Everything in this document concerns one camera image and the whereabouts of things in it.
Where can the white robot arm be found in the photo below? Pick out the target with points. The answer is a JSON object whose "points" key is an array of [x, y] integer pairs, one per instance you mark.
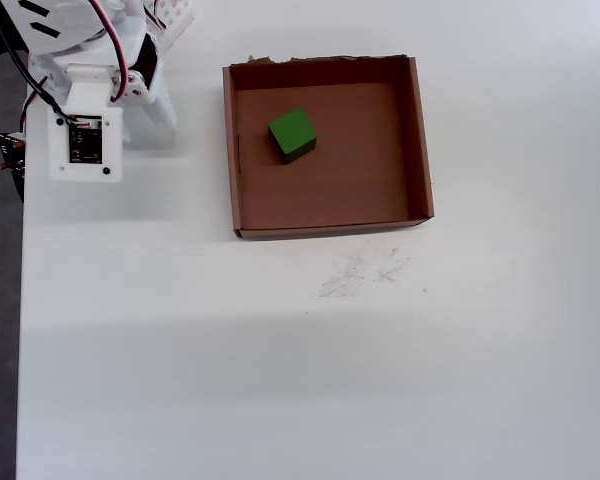
{"points": [[70, 25]]}

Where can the shallow brown cardboard box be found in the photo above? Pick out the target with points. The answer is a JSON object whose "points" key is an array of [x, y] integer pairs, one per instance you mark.
{"points": [[340, 190]]}

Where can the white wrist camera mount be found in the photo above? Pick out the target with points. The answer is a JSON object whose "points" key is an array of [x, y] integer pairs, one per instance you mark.
{"points": [[85, 150]]}

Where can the green cube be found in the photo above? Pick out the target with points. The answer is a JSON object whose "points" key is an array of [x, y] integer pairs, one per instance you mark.
{"points": [[291, 130]]}

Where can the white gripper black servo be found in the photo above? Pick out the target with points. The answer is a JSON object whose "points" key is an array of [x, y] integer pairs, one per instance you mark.
{"points": [[149, 64]]}

